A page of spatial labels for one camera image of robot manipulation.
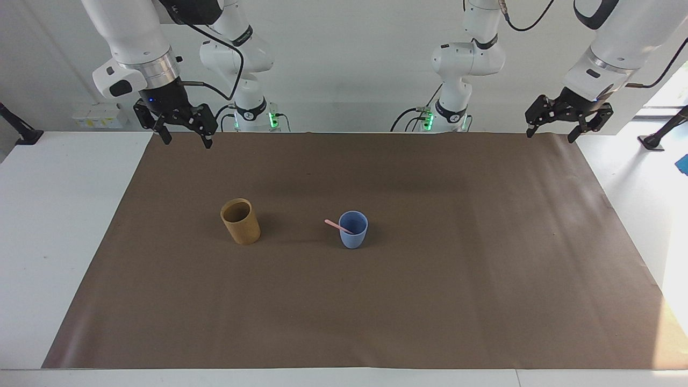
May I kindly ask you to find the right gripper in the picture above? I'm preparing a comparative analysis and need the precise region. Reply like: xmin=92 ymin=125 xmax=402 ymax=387
xmin=133 ymin=78 xmax=219 ymax=150

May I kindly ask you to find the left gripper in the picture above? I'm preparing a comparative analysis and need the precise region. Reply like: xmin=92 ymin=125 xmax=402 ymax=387
xmin=525 ymin=88 xmax=614 ymax=145

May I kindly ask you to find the brown wooden cup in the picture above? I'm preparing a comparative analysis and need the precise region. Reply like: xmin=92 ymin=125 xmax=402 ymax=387
xmin=220 ymin=198 xmax=262 ymax=246

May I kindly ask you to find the pink chopstick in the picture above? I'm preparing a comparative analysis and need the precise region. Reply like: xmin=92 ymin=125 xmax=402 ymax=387
xmin=324 ymin=218 xmax=356 ymax=235

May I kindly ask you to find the blue cup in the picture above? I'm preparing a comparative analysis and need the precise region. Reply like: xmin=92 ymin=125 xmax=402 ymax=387
xmin=338 ymin=210 xmax=369 ymax=250

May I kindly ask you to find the white socket block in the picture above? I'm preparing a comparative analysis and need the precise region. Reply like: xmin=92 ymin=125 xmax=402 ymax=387
xmin=72 ymin=104 xmax=125 ymax=130

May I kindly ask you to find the black stand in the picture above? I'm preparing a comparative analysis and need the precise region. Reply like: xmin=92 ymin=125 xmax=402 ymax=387
xmin=0 ymin=102 xmax=45 ymax=146
xmin=637 ymin=104 xmax=688 ymax=152

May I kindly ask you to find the black cable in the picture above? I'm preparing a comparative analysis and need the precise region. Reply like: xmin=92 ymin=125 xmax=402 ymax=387
xmin=625 ymin=49 xmax=688 ymax=89
xmin=390 ymin=83 xmax=444 ymax=133
xmin=175 ymin=19 xmax=245 ymax=103
xmin=500 ymin=0 xmax=555 ymax=32
xmin=214 ymin=103 xmax=238 ymax=133

